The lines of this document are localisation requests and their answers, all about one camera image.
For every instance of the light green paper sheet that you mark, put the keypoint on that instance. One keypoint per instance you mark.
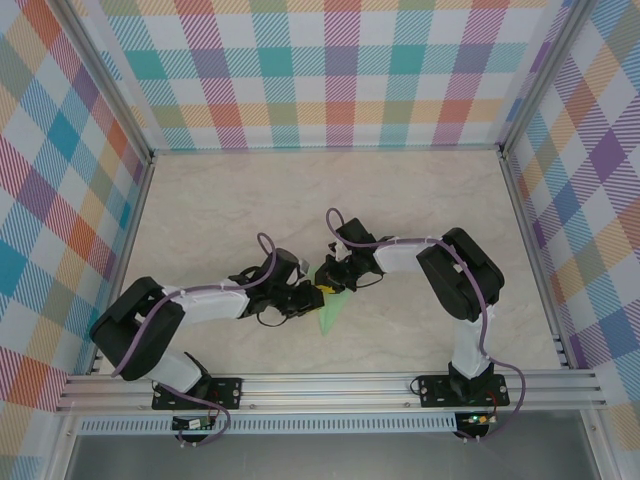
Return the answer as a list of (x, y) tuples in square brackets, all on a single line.
[(332, 310)]

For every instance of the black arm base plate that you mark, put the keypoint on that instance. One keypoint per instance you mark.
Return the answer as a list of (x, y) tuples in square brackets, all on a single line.
[(430, 392), (227, 392)]

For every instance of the aluminium table edge rail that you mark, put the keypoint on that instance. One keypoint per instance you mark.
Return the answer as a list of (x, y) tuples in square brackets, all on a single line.
[(132, 225), (531, 250)]

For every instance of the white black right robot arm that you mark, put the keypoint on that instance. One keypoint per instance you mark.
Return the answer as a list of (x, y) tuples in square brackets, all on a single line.
[(400, 257)]

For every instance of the aluminium frame post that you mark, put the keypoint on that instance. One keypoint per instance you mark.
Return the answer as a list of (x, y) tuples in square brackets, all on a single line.
[(541, 75), (111, 80)]

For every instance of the aluminium frame bar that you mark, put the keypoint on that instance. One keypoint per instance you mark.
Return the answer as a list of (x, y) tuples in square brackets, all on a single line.
[(600, 445), (62, 450)]

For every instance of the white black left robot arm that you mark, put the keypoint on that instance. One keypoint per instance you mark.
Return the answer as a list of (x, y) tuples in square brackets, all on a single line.
[(210, 307)]

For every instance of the aluminium mounting rail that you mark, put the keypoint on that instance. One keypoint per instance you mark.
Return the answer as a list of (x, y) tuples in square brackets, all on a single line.
[(325, 390)]

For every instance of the small circuit board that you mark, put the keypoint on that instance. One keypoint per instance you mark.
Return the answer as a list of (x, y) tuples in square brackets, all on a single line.
[(477, 419), (192, 424)]

